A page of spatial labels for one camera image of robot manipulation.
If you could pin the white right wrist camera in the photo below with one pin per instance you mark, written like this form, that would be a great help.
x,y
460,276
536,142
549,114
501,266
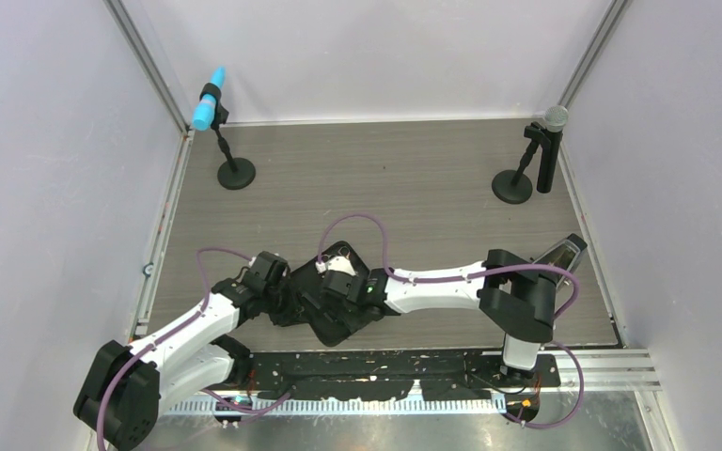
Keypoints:
x,y
336,264

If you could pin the black zip tool case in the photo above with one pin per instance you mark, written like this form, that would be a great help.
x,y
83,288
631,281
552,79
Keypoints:
x,y
306,282

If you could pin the aluminium frame rail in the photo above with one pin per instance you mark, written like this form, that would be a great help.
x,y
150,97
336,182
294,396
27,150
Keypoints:
x,y
582,375

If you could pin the black right microphone stand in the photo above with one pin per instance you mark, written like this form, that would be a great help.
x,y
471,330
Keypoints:
x,y
513,186

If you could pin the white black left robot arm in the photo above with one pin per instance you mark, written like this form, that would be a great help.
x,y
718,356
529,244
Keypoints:
x,y
128,387

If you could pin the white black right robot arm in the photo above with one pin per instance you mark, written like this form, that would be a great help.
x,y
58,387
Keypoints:
x,y
517,296

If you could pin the black silver microphone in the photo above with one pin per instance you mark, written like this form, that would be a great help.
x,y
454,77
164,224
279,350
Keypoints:
x,y
554,120

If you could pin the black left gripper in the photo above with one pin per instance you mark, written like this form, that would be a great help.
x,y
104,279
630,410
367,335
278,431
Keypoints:
x,y
294,311

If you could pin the blue microphone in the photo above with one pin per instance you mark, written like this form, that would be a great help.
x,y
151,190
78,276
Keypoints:
x,y
209,101

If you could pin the black microphone stand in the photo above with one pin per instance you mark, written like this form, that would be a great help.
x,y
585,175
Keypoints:
x,y
235,173
513,186

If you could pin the black left microphone stand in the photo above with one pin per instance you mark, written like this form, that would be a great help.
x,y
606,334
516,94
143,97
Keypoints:
x,y
235,173

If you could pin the clear black box device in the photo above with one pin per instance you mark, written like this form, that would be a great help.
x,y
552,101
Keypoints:
x,y
566,254

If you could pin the black mounting base plate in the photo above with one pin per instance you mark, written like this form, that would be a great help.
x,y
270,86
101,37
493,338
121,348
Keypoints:
x,y
388,374

